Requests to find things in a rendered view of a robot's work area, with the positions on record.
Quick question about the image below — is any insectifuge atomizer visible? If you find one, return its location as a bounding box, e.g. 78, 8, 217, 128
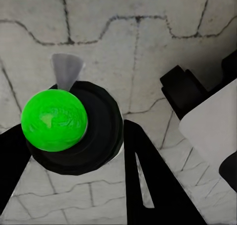
21, 53, 124, 176

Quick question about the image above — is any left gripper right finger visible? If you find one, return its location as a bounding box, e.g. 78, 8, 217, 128
123, 120, 207, 225

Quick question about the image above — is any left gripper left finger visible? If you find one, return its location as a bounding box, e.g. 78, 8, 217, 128
0, 124, 32, 216

